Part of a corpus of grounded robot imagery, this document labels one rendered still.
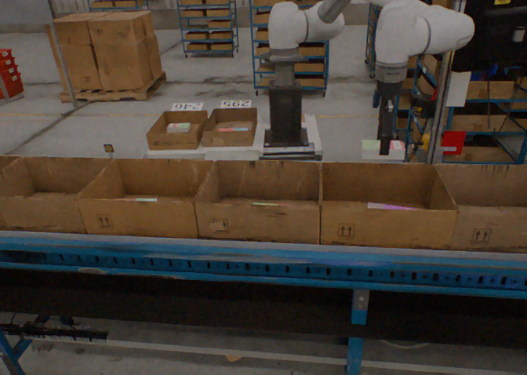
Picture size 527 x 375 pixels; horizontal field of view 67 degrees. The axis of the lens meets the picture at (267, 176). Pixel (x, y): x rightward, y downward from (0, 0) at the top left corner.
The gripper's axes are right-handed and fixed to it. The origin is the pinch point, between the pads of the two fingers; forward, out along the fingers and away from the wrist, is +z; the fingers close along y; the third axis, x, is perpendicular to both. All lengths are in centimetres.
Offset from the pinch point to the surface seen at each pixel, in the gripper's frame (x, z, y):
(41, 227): -114, 24, 22
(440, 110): 35, 13, -65
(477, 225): 25.7, 16.5, 21.2
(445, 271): 17.1, 28.2, 28.0
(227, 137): -72, 36, -81
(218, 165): -58, 14, -7
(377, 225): -2.5, 17.7, 21.3
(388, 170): 4.3, 14.7, -7.7
